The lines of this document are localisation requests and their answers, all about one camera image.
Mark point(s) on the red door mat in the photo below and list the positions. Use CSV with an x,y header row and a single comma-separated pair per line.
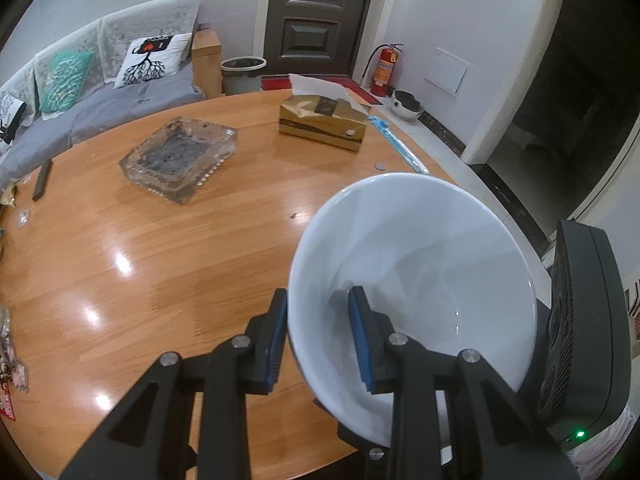
x,y
280,82

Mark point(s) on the black remote control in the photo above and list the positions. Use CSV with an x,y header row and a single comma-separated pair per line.
x,y
42,180

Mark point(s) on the grey trash bin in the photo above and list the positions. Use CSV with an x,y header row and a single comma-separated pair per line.
x,y
242,77

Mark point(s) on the dark brown door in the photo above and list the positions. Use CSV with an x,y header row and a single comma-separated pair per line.
x,y
320,20

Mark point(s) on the blue toothbrush pack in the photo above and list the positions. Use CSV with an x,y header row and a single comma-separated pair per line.
x,y
397,142

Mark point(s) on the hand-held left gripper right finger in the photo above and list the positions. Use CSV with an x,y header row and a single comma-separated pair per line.
x,y
359,340

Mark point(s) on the white tree-print pillow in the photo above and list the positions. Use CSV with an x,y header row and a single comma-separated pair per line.
x,y
150,60

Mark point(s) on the black and white pillow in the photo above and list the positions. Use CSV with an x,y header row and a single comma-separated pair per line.
x,y
10,115

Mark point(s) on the red fire extinguisher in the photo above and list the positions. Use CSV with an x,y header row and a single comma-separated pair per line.
x,y
384,70

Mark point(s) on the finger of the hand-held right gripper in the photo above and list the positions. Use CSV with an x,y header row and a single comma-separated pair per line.
x,y
360,442

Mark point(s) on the teal patterned pillow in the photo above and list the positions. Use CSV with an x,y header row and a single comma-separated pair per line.
x,y
65,80

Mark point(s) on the lace sofa cover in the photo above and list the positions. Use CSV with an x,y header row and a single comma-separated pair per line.
x,y
150,15
75,40
20,85

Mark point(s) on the white bowl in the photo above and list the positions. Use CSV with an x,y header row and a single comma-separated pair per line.
x,y
425,260

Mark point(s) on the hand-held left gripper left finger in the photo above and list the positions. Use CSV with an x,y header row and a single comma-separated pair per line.
x,y
276,355

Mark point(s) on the white helmet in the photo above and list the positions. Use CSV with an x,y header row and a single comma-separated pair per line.
x,y
406,105

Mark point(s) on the white wall panel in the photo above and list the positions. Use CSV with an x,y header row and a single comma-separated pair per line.
x,y
447,70

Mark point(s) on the pink snack packet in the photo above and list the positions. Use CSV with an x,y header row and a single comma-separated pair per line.
x,y
12,370

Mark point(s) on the glass ashtray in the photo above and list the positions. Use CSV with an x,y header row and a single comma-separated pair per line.
x,y
175,155

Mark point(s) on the gold tissue box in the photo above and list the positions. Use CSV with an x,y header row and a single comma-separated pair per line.
x,y
320,125

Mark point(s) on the grey wooden sofa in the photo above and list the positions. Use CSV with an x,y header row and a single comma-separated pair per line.
x,y
110,110

